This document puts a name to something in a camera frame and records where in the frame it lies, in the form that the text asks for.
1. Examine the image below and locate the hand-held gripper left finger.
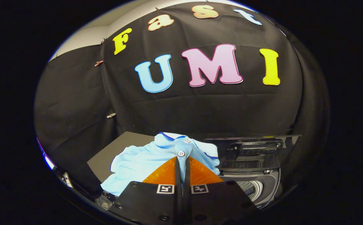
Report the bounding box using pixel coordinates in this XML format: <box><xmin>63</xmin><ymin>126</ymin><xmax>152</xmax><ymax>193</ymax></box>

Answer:
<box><xmin>108</xmin><ymin>156</ymin><xmax>184</xmax><ymax>225</ymax></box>

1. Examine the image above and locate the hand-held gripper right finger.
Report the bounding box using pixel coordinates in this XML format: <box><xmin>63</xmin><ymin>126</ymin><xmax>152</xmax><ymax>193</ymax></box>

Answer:
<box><xmin>183</xmin><ymin>156</ymin><xmax>261</xmax><ymax>225</ymax></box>

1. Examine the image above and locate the light blue polo shirt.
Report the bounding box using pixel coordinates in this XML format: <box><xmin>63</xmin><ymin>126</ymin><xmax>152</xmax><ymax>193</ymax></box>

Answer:
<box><xmin>101</xmin><ymin>132</ymin><xmax>220</xmax><ymax>197</ymax></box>

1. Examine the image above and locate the dark transparent washing machine lid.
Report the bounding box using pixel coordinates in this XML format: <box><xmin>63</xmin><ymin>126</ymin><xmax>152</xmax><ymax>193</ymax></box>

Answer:
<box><xmin>205</xmin><ymin>135</ymin><xmax>301</xmax><ymax>172</ymax></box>

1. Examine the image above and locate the grey top-load washing machine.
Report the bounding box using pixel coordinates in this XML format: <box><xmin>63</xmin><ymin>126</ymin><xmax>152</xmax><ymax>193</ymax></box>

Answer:
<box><xmin>219</xmin><ymin>167</ymin><xmax>281</xmax><ymax>209</ymax></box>

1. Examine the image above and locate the black backdrop cloth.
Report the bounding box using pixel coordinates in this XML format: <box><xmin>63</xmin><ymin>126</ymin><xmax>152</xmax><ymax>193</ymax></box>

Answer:
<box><xmin>34</xmin><ymin>2</ymin><xmax>330</xmax><ymax>200</ymax></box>

